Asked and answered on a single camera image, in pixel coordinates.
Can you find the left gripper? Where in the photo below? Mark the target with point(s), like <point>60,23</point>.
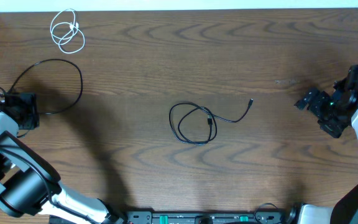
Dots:
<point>31,99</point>

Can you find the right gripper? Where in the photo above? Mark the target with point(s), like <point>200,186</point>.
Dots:
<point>334,129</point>

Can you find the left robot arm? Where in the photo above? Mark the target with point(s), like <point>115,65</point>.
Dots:
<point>28,183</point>

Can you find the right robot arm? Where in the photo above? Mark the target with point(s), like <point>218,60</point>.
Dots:
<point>335,113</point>

